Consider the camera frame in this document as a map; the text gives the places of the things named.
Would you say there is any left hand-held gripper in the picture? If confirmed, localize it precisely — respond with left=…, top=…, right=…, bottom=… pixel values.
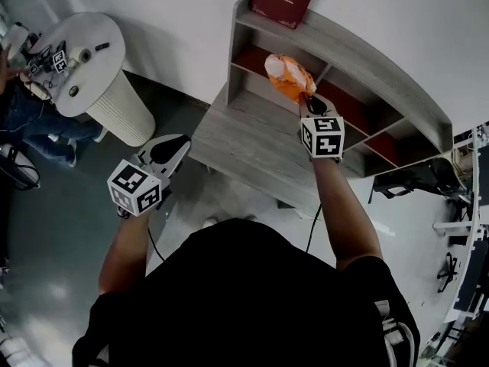
left=106, top=133, right=193, bottom=218

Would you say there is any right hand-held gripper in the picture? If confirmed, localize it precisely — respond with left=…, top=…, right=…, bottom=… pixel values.
left=297, top=95, right=345, bottom=164

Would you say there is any orange snack bag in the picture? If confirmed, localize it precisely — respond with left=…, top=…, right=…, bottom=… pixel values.
left=264, top=53, right=319, bottom=106

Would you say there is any grey wooden shelf desk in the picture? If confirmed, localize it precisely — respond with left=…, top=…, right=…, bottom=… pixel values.
left=225, top=0, right=454, bottom=180

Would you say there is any person's left forearm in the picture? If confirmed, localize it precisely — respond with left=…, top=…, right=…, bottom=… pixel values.
left=97, top=207, right=151, bottom=297

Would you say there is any person's right forearm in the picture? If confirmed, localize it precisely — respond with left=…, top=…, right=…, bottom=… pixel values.
left=313, top=158, right=384, bottom=271

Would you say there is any black office chair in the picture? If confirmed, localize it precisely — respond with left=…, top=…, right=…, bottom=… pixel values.
left=368, top=156, right=470, bottom=206

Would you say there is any white tape roll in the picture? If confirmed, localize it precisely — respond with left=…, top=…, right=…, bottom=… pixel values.
left=70, top=47, right=93, bottom=67

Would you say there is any spare hand-held gripper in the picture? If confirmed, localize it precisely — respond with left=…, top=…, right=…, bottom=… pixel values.
left=28, top=40, right=78, bottom=76

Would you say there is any white standing device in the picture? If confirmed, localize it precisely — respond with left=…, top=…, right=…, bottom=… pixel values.
left=0, top=142, right=42, bottom=191

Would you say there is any person's torso in black shirt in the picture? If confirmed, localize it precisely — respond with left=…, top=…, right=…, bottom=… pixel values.
left=71, top=217, right=422, bottom=367

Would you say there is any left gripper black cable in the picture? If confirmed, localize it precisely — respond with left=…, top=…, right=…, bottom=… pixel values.
left=147, top=226, right=167, bottom=263

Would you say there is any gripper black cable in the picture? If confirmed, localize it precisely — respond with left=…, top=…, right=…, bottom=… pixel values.
left=147, top=226, right=167, bottom=263
left=305, top=202, right=323, bottom=253

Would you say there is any round white pedestal table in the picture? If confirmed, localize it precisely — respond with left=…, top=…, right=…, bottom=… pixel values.
left=28, top=11, right=157, bottom=148

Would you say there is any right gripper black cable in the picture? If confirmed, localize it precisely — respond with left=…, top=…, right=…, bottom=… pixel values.
left=305, top=202, right=323, bottom=253

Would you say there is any black wire stand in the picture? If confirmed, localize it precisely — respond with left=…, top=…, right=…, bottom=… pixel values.
left=436, top=252, right=460, bottom=294

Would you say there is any white shoulder strap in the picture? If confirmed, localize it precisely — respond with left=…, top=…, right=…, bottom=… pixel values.
left=373, top=299, right=416, bottom=367

